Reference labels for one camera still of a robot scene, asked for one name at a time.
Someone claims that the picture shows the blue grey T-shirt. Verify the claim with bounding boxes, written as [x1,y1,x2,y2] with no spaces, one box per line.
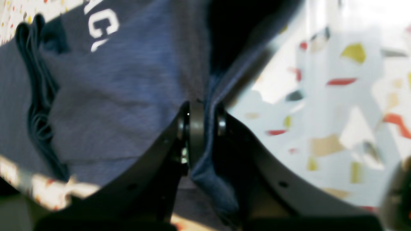
[1,0,301,227]

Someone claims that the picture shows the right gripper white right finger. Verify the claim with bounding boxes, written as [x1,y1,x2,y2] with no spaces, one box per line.
[215,105,383,231]

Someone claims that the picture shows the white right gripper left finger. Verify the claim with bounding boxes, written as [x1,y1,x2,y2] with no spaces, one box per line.
[34,101,204,231]

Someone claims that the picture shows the terrazzo pattern tablecloth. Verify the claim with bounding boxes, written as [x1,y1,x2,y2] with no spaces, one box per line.
[1,0,410,231]

